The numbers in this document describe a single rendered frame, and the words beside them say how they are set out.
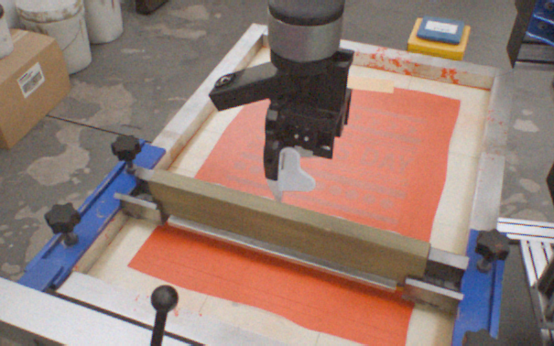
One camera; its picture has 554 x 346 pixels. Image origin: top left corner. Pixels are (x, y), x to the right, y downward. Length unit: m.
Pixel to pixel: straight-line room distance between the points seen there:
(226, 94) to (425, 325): 0.41
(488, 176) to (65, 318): 0.67
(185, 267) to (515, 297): 1.22
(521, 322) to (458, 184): 0.87
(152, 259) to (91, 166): 1.70
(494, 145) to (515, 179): 1.51
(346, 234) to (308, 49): 0.29
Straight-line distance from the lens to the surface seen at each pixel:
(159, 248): 0.88
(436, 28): 1.41
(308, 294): 0.81
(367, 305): 0.81
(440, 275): 0.81
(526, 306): 1.85
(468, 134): 1.12
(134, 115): 2.77
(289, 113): 0.60
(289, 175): 0.66
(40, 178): 2.55
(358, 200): 0.94
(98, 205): 0.90
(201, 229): 0.84
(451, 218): 0.94
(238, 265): 0.84
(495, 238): 0.79
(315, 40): 0.55
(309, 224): 0.75
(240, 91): 0.63
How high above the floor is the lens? 1.62
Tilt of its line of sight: 43 degrees down
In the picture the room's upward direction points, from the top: straight up
